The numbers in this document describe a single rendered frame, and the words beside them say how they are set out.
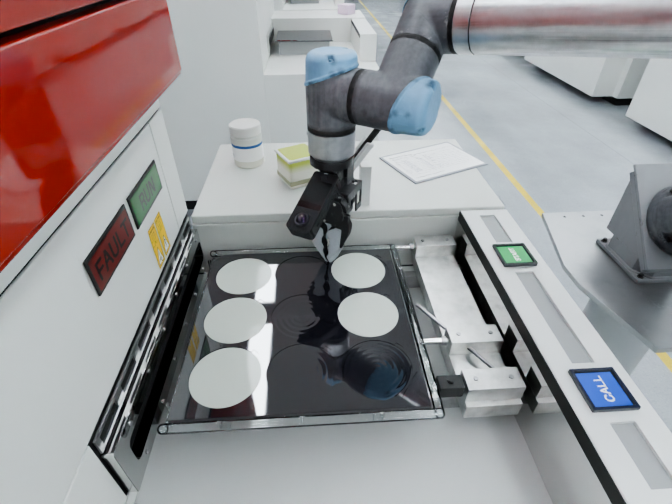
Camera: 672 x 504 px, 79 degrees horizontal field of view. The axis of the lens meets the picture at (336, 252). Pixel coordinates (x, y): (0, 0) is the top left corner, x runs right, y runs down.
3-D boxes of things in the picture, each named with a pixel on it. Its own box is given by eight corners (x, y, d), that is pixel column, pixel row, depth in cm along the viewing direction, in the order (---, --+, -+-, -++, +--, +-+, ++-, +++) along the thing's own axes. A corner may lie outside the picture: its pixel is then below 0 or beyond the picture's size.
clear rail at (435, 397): (435, 421, 53) (436, 415, 52) (388, 248, 83) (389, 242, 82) (445, 421, 53) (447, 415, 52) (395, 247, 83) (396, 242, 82)
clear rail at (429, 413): (157, 437, 51) (154, 431, 51) (160, 427, 53) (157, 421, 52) (445, 421, 53) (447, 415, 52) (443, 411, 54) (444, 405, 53)
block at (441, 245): (415, 257, 82) (416, 245, 80) (411, 247, 85) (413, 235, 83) (454, 255, 82) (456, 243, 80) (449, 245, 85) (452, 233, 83)
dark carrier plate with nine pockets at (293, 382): (168, 423, 52) (167, 420, 52) (214, 257, 80) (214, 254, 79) (431, 408, 54) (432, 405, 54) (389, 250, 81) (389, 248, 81)
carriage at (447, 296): (462, 418, 58) (466, 407, 56) (410, 258, 86) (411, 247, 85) (517, 415, 58) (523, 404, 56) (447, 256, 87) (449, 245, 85)
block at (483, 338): (448, 355, 63) (452, 342, 61) (442, 338, 65) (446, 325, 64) (499, 352, 63) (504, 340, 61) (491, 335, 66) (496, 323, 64)
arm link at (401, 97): (450, 41, 51) (370, 32, 55) (418, 120, 49) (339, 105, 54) (454, 80, 58) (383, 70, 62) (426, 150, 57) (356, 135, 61)
